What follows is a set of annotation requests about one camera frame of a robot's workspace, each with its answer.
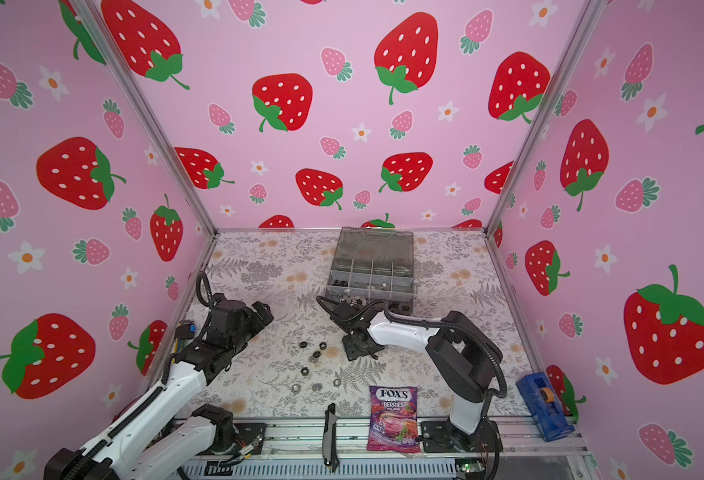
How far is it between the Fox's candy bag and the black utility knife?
9 cm

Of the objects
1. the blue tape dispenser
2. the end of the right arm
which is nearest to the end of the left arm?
the end of the right arm

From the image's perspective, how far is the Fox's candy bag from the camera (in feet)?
2.41

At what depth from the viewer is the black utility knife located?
714 millimetres
